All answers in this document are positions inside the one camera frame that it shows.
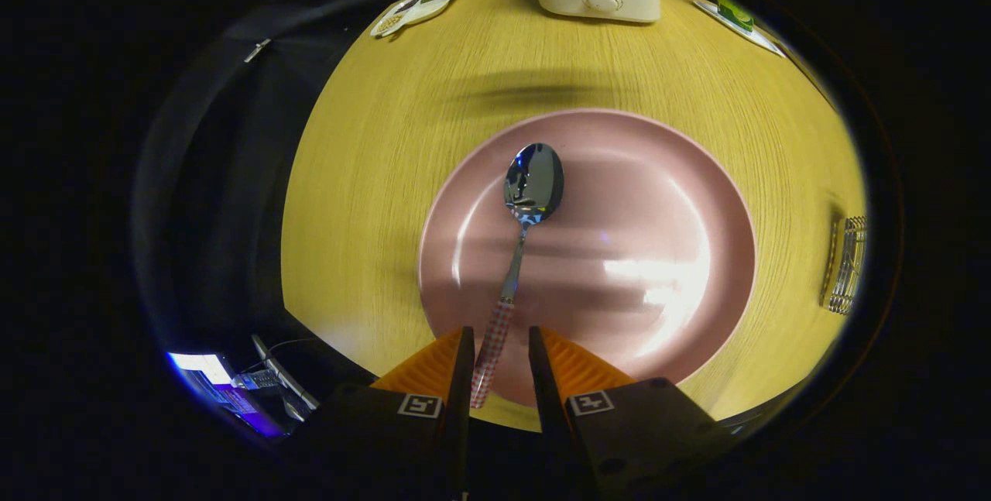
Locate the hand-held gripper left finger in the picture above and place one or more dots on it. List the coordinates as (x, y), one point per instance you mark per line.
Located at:
(402, 431)

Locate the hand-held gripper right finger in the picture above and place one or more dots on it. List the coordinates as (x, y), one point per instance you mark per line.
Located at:
(642, 431)

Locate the open laptop computer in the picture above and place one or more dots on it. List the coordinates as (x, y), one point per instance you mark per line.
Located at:
(203, 368)

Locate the pink round plate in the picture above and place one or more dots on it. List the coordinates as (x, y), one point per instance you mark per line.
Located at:
(642, 214)

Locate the silver clip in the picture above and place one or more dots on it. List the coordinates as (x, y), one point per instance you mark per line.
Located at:
(257, 50)

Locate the white square coaster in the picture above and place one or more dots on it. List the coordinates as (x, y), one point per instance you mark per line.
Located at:
(762, 40)

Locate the white divided dish with beans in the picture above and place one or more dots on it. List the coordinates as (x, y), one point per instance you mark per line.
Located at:
(416, 9)

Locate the green drink bottle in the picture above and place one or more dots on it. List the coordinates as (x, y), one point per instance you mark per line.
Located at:
(734, 15)

